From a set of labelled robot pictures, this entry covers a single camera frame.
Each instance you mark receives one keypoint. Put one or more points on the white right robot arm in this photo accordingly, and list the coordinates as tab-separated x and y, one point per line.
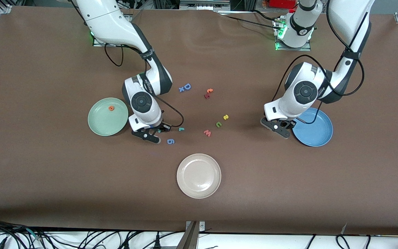
142	102

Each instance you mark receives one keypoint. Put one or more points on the beige plate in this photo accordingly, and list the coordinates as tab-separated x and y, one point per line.
199	176

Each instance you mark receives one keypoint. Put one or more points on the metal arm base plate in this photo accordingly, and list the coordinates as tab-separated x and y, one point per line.
294	49
97	42

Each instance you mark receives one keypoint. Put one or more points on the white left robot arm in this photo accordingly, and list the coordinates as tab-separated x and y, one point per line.
304	92

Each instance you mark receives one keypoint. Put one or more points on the grey metal box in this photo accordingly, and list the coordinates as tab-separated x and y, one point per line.
204	4

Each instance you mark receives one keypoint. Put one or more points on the pink foam letter w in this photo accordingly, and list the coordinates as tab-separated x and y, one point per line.
207	132

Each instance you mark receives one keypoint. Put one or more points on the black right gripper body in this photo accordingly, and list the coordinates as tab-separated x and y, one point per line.
159	127

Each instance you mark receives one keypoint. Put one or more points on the blue plate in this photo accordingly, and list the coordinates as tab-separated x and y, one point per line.
318	133

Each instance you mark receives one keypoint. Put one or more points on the pale green plate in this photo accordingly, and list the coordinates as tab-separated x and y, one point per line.
102	121

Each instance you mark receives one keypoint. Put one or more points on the blue foam letter D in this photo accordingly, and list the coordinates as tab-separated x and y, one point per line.
187	86

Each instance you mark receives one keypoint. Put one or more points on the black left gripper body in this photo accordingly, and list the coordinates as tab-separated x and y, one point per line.
292	123

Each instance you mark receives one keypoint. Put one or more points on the table cover sheet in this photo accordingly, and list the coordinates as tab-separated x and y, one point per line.
47	173

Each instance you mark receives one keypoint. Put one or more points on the red box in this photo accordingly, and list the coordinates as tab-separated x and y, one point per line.
282	3

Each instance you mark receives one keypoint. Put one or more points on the aluminium frame profile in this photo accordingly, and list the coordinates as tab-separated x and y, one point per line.
166	3

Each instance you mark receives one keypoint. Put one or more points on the metal clamp bracket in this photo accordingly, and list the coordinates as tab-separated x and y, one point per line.
190	238

